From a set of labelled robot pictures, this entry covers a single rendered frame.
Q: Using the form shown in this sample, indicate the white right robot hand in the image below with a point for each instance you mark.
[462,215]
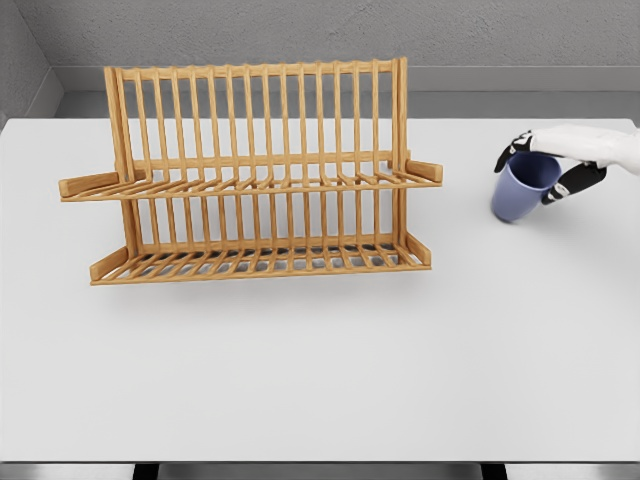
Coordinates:
[565,142]

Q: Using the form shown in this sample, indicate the wooden two-tier dish rack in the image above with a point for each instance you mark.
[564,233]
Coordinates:
[255,170]

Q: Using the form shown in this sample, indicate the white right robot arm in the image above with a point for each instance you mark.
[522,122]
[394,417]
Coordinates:
[631,150]

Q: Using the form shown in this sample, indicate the blue cup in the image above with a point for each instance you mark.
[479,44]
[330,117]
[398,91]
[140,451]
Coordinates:
[520,192]

